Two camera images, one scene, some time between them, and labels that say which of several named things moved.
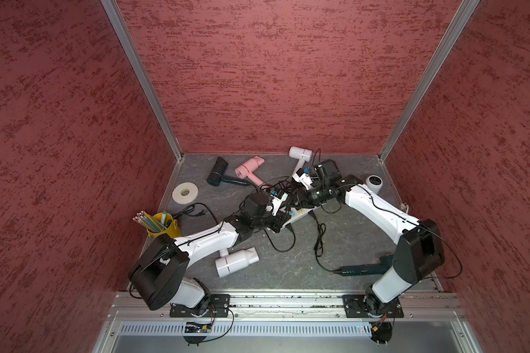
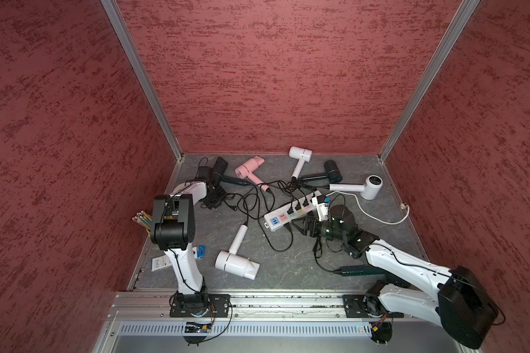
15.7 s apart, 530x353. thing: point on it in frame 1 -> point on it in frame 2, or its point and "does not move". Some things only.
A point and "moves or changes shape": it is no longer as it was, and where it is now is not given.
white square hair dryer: [302, 154] does not move
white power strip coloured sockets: [296, 214] does not move
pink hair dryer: [246, 170] does not move
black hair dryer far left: [215, 176] does not move
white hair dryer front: [227, 263] moves or changes shape
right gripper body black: [314, 195] -> [326, 229]
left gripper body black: [274, 222] -> [213, 199]
